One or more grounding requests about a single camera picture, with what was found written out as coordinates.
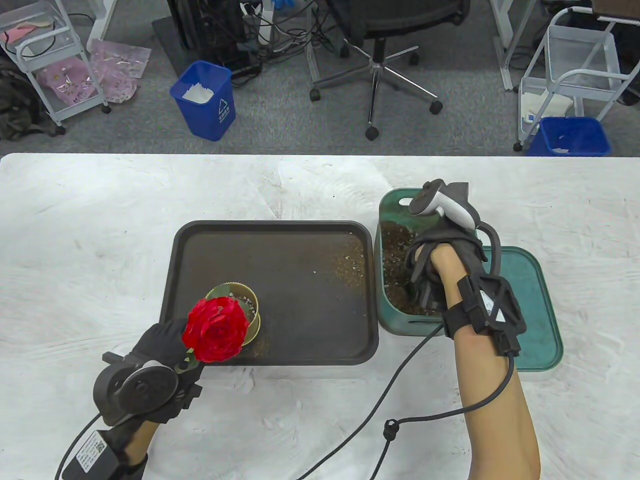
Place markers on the person's left hand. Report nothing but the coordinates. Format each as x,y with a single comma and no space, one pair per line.
160,345

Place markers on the person's right hand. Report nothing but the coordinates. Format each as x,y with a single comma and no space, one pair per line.
460,240

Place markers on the red artificial rose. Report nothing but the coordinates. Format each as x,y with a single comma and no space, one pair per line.
215,330

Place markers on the brown potting mix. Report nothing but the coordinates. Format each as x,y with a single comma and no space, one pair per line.
395,265

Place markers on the person's left forearm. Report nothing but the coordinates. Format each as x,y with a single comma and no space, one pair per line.
142,440

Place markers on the person's right forearm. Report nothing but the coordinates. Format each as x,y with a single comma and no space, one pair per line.
495,425

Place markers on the scattered potting mix crumbs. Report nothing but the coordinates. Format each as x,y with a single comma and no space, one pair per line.
350,265

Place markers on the green plastic storage bin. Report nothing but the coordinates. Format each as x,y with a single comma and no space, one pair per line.
395,205

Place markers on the yellow ribbed flower pot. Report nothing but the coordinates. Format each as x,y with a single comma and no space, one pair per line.
255,315

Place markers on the green plastic bin lid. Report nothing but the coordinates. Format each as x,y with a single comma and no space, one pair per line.
537,310

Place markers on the dark brown plastic tray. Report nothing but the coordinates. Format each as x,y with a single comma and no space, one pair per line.
300,310

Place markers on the plain blue bin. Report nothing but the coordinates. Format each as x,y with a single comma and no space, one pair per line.
570,137

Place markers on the black office chair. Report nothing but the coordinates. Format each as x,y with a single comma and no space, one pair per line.
375,60

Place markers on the white desk leg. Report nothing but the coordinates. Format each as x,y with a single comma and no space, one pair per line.
506,45

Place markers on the white metal trolley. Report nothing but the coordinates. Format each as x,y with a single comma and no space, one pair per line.
35,55
580,65

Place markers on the blue bin with white symbol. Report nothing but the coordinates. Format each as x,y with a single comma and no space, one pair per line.
205,110

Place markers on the pink plastic bag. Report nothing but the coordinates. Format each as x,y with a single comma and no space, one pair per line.
120,70
65,82

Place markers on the black backpack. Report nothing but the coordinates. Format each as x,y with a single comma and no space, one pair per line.
17,105

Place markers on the black computer tower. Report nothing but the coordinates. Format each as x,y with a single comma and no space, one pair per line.
205,25

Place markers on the black right wrist camera module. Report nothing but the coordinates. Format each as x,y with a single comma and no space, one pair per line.
492,310

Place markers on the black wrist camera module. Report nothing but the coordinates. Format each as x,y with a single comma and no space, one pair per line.
92,452
492,310

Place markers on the black left wrist camera module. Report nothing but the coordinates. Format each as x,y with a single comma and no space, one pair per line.
92,452

